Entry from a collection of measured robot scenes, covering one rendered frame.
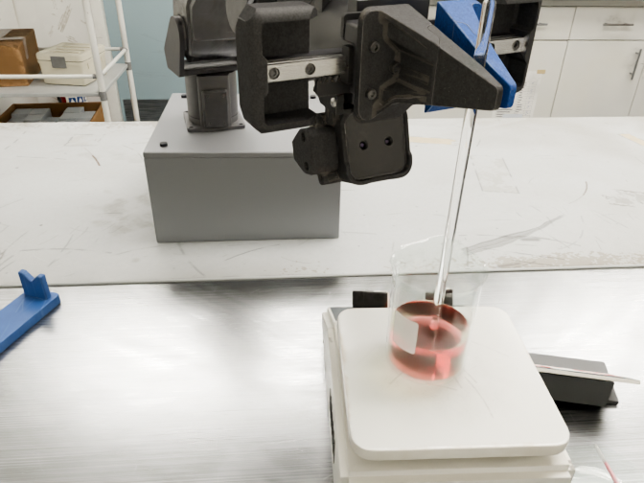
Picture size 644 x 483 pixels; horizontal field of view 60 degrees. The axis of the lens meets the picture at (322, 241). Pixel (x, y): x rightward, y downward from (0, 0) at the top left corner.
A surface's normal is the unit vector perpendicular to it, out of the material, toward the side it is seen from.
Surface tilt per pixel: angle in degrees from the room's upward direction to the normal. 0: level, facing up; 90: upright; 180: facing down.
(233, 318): 0
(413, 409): 0
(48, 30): 90
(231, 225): 90
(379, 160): 72
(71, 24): 90
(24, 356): 0
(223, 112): 90
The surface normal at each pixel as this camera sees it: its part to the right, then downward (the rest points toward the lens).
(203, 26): 0.48, 0.45
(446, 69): -0.73, 0.35
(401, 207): 0.02, -0.85
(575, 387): -0.17, 0.51
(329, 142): 0.40, 0.19
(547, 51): 0.08, 0.52
